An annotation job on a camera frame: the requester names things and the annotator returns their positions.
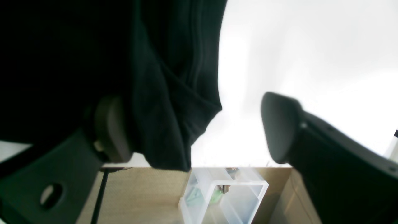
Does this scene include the black printed T-shirt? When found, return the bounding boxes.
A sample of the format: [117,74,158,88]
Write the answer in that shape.
[1,0,227,172]

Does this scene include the clear plastic bin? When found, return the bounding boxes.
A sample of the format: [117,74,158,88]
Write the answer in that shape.
[178,167,269,224]

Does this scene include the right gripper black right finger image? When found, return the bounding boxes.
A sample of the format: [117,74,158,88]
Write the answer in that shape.
[261,92,398,224]

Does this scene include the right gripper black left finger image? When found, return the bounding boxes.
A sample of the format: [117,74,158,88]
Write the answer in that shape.
[1,96,133,224]

